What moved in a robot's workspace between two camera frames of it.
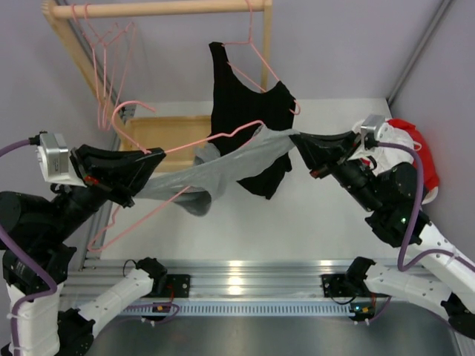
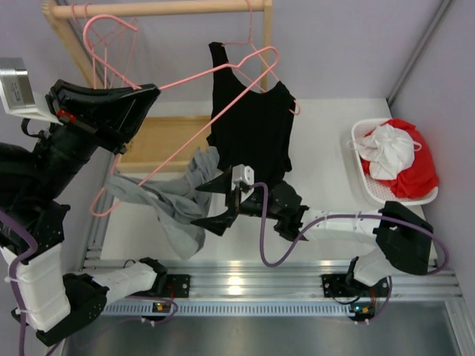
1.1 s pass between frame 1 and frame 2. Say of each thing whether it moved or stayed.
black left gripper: moved
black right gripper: moved
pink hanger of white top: moved
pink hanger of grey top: moved
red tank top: stayed
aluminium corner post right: stayed
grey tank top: moved
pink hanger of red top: moved
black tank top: stayed
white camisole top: stayed
